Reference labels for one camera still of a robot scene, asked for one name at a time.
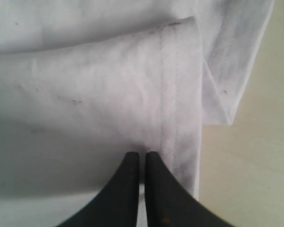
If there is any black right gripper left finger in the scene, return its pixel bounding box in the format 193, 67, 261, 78
59, 152, 140, 227

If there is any white t-shirt with red logo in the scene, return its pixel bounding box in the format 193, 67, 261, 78
0, 0, 274, 227

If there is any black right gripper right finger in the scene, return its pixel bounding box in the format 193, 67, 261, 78
144, 151, 229, 227

